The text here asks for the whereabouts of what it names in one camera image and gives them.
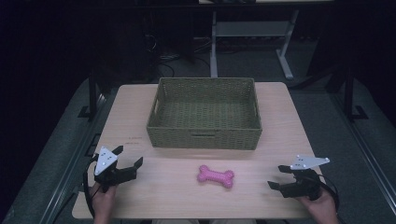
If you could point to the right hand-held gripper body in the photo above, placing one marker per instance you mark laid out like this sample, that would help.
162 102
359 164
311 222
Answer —
306 186

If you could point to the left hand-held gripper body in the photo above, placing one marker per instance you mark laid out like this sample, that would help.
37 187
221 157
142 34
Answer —
105 162

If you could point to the person's right hand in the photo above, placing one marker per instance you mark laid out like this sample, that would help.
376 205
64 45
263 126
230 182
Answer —
323 207

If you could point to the person's left hand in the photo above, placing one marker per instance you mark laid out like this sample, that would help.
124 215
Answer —
102 199

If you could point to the pink bone toy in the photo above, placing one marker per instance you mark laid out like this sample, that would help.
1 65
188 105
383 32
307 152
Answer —
215 176

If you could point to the green woven basket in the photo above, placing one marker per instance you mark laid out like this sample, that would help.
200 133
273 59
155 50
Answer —
204 113

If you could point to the aluminium floor rail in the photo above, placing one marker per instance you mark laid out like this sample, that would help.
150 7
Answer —
364 146
73 161

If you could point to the black metal post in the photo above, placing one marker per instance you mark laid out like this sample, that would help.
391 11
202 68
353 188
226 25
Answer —
92 93
349 93

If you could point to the grey metal desk frame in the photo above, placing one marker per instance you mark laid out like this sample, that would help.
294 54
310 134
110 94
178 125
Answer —
252 29

